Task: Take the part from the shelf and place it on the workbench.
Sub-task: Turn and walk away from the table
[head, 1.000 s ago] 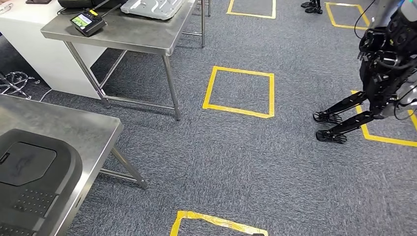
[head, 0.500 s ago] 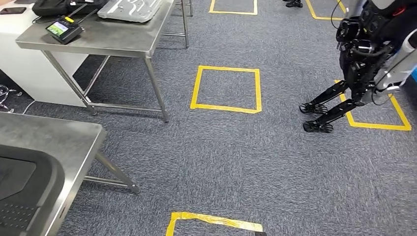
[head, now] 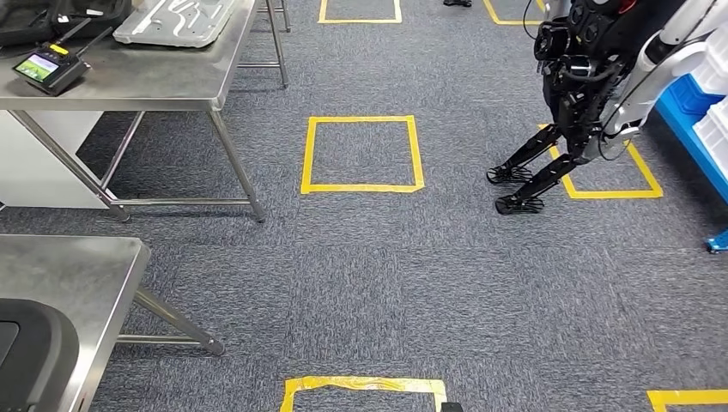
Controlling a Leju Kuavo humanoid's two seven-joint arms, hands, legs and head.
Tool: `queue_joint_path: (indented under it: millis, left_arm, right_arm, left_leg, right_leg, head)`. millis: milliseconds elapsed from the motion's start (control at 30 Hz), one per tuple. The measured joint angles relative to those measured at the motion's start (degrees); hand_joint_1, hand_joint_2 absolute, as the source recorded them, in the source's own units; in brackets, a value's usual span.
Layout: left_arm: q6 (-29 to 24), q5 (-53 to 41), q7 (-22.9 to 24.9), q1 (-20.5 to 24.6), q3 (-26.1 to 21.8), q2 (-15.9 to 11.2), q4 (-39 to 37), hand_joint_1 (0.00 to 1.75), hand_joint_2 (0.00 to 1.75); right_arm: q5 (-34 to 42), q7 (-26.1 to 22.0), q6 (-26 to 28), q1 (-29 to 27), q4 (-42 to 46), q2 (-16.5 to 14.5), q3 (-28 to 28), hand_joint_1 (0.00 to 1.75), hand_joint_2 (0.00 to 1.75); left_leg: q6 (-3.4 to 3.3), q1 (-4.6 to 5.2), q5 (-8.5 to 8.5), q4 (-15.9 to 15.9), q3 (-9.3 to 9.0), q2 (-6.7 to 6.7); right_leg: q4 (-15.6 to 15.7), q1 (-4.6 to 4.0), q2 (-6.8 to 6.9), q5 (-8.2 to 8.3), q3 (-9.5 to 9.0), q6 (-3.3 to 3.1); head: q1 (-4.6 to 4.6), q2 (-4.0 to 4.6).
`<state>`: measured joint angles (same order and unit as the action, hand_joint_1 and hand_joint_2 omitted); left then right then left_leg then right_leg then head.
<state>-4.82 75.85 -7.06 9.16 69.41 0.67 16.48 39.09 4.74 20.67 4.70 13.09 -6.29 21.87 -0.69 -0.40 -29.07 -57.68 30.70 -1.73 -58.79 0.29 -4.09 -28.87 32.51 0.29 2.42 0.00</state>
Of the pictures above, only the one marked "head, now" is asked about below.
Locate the white cabinet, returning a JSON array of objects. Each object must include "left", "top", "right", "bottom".
[{"left": 0, "top": 110, "right": 110, "bottom": 210}]

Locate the black carrying bag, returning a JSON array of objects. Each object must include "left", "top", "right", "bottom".
[
  {"left": 51, "top": 0, "right": 136, "bottom": 39},
  {"left": 0, "top": 0, "right": 59, "bottom": 48}
]

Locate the white plastic crate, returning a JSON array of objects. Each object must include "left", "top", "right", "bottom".
[
  {"left": 690, "top": 25, "right": 728, "bottom": 97},
  {"left": 690, "top": 97, "right": 728, "bottom": 164}
]

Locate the blue plastic crate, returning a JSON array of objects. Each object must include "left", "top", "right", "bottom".
[{"left": 662, "top": 74, "right": 725, "bottom": 118}]

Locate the blue wheeled metal rack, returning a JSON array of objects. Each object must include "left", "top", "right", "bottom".
[{"left": 653, "top": 74, "right": 728, "bottom": 255}]

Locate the metal table frame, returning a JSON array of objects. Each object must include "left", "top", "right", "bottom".
[{"left": 0, "top": 0, "right": 292, "bottom": 224}]

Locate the yellow floor tape square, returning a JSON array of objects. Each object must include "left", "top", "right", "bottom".
[
  {"left": 300, "top": 115, "right": 427, "bottom": 196},
  {"left": 537, "top": 124, "right": 664, "bottom": 201},
  {"left": 646, "top": 389, "right": 728, "bottom": 412},
  {"left": 279, "top": 375, "right": 448, "bottom": 412},
  {"left": 318, "top": 0, "right": 403, "bottom": 26}
]

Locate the black handheld screen device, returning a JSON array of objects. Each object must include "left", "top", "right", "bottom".
[{"left": 12, "top": 19, "right": 113, "bottom": 97}]

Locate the steel workbench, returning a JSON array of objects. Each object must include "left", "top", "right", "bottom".
[{"left": 0, "top": 233, "right": 227, "bottom": 412}]

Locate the grey metal plate part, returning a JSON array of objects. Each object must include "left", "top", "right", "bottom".
[{"left": 112, "top": 0, "right": 238, "bottom": 50}]

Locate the black slotted panel part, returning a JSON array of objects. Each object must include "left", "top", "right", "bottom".
[{"left": 0, "top": 298, "right": 82, "bottom": 412}]

